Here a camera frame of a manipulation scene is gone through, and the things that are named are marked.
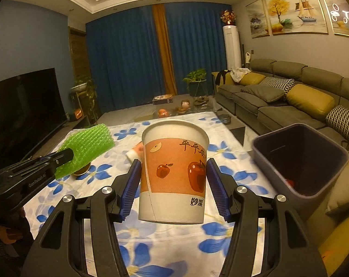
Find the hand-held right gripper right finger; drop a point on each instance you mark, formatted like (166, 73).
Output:
(219, 190)

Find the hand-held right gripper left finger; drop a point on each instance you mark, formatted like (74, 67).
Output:
(130, 190)

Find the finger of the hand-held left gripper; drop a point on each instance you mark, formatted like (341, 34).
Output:
(65, 156)

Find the green foam net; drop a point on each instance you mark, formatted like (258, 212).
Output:
(91, 144)

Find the apple print paper cup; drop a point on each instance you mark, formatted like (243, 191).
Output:
(174, 173)
(135, 152)

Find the grey trash bin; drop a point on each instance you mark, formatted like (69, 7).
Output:
(301, 155)

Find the red paper cup gold inside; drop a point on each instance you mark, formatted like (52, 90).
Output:
(83, 170)

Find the grey television cabinet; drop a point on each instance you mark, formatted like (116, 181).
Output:
(68, 129)

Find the small orange speaker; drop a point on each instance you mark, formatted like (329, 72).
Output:
(77, 114)

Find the gold plant stand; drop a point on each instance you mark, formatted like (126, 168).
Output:
(85, 106)

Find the black television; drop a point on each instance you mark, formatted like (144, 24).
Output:
(24, 115)

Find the glass coffee table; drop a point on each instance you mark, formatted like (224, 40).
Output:
(238, 132)

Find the blue floral tablecloth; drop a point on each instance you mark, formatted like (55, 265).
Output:
(168, 245)

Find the potted plant white pot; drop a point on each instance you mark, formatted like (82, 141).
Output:
(83, 88)

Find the small black object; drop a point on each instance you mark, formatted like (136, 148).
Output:
(224, 119)

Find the small figurine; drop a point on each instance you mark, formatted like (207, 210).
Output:
(185, 105)

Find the flat printed box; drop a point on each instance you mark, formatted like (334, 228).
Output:
(162, 99)

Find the grey sofa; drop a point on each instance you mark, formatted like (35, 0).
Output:
(281, 111)

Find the grey cushion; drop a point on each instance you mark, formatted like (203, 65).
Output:
(263, 93)

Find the black garment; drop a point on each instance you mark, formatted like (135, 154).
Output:
(222, 78)

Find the potted plant dark pot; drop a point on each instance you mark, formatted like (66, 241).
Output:
(195, 79)

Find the blue curtain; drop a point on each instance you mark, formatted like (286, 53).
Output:
(122, 57)
(197, 46)

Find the yellow cushion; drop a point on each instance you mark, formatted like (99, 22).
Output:
(253, 78)
(311, 99)

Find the white cloth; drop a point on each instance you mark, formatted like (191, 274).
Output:
(240, 74)

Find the houndstooth cushion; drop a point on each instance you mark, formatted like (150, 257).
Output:
(343, 121)
(278, 84)

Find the beige cushion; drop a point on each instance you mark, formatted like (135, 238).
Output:
(346, 190)

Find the white standing air conditioner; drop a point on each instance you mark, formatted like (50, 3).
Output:
(231, 49)

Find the orange curtain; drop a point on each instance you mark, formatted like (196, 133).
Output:
(164, 52)

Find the red flower arrangement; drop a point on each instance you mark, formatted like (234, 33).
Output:
(227, 17)

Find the small landscape painting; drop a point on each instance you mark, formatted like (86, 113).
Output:
(258, 20)

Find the tree and sailboat painting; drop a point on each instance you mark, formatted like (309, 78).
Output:
(295, 10)

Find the painting with light glare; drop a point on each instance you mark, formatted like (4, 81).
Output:
(343, 8)

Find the white wall-mounted device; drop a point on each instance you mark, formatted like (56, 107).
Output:
(247, 57)

